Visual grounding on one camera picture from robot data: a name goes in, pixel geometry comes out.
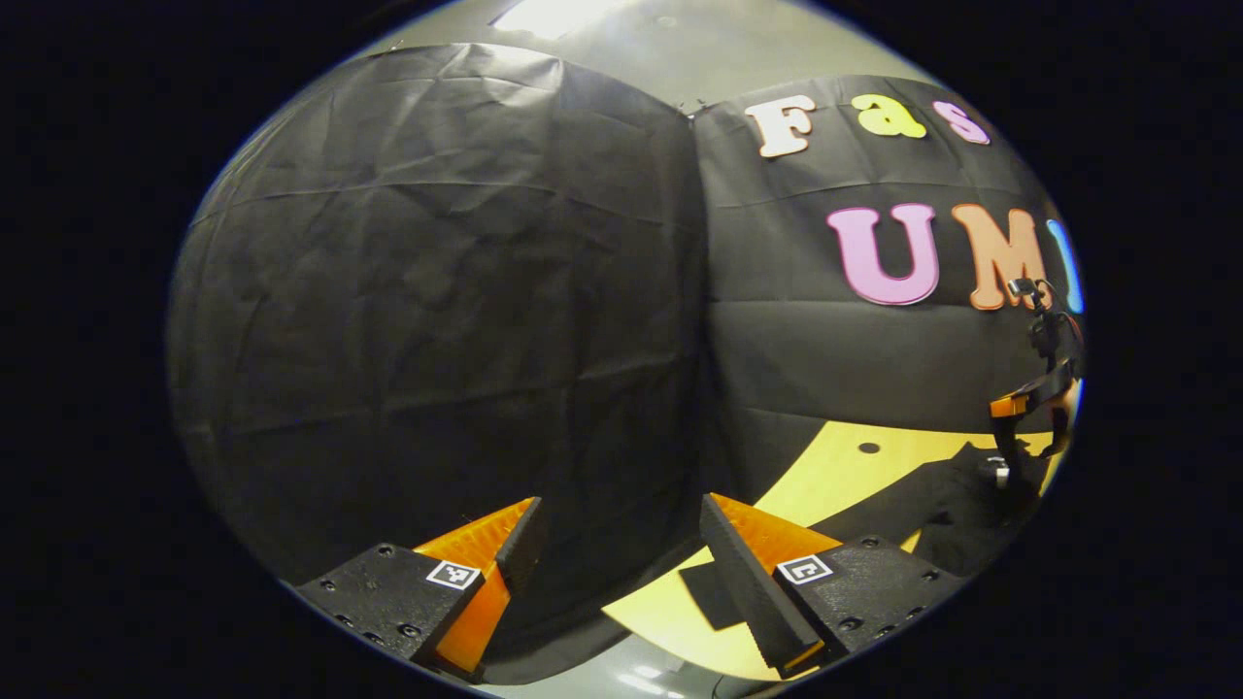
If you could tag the black buttoned garment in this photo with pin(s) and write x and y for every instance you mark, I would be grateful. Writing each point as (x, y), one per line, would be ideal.
(961, 515)

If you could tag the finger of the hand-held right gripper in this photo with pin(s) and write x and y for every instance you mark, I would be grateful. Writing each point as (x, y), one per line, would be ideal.
(1008, 406)

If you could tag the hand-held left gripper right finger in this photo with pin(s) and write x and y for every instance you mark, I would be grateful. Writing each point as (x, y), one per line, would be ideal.
(743, 582)

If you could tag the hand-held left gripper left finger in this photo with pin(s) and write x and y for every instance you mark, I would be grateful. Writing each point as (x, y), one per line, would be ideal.
(524, 549)

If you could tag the black backdrop cloth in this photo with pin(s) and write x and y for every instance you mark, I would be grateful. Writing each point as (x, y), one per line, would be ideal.
(437, 291)

